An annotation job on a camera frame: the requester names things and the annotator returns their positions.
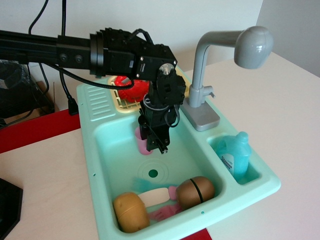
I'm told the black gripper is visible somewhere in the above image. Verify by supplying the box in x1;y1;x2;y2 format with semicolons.
138;97;180;154

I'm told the pink plastic cup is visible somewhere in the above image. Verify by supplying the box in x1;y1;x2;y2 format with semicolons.
134;127;153;155

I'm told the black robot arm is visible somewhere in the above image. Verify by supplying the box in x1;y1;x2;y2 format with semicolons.
0;28;186;154

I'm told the yellow drying rack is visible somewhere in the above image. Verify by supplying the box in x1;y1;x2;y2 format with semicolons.
107;75;191;114

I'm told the mint green toy sink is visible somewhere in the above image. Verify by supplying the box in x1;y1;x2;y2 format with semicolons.
76;84;281;240

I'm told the teal toy fork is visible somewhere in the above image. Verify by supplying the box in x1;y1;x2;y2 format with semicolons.
132;177;171;193

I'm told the cream toy knife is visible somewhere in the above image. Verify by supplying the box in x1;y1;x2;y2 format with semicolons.
138;187;170;208

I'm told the red toy crab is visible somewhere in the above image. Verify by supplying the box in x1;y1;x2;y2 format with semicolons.
114;76;149;103

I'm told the dark brown toy potato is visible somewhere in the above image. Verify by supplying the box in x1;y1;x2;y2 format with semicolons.
175;176;216;210

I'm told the pink toy fork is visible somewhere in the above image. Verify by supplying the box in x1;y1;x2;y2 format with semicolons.
148;186;183;222

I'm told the light brown toy potato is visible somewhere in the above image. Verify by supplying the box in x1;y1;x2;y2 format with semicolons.
113;192;150;233

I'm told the blue toy detergent bottle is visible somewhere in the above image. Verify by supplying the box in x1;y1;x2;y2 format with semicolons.
215;131;252;181

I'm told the grey toy faucet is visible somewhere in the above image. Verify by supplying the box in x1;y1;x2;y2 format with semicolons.
181;26;274;132

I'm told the black bag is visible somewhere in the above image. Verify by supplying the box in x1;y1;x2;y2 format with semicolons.
0;60;55;119

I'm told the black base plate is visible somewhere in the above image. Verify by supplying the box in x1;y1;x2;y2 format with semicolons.
0;178;23;240

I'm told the black power cord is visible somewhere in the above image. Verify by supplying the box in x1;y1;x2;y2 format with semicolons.
24;0;51;96

